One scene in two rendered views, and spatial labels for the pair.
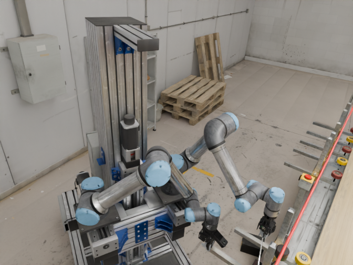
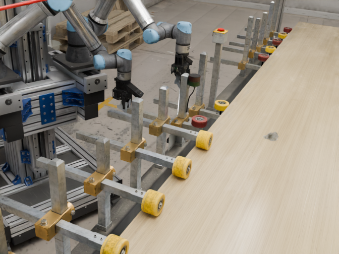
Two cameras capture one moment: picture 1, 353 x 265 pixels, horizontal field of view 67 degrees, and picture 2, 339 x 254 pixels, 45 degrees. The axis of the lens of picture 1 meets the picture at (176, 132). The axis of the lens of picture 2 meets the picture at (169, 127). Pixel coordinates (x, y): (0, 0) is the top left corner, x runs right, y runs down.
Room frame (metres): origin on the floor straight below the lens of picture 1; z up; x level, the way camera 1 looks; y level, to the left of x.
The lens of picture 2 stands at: (-0.98, -0.03, 1.83)
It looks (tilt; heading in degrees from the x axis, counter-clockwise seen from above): 28 degrees down; 347
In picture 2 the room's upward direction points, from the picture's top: 4 degrees clockwise
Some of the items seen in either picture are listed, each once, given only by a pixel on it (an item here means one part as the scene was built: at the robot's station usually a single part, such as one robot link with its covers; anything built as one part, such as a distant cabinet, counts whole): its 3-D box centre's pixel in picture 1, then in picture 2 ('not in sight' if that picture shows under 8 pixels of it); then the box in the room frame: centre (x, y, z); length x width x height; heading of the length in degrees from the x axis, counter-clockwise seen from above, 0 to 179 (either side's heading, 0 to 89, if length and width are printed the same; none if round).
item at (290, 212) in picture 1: (280, 237); (200, 92); (1.08, -0.67, 0.92); 0.04 x 0.04 x 0.48; 54
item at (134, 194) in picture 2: not in sight; (93, 180); (0.25, -0.04, 0.95); 0.50 x 0.04 x 0.04; 54
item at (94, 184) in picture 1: (93, 190); not in sight; (1.07, 0.43, 1.21); 0.13 x 0.12 x 0.14; 8
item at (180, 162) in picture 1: (174, 166); (78, 29); (1.33, 0.00, 1.21); 0.13 x 0.12 x 0.14; 138
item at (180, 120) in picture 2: not in sight; (180, 122); (0.86, -0.51, 0.85); 0.14 x 0.06 x 0.05; 144
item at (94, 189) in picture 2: not in sight; (100, 179); (0.25, -0.07, 0.95); 0.14 x 0.06 x 0.05; 144
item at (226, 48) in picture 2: (316, 158); (245, 52); (2.09, -1.34, 0.83); 0.44 x 0.03 x 0.04; 54
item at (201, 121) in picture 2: not in sight; (198, 127); (0.78, -0.59, 0.85); 0.08 x 0.08 x 0.11
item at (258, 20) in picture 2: (324, 153); (253, 46); (2.09, -1.40, 0.88); 0.04 x 0.04 x 0.48; 54
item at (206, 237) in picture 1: (208, 232); (122, 88); (1.04, -0.22, 0.97); 0.09 x 0.08 x 0.12; 54
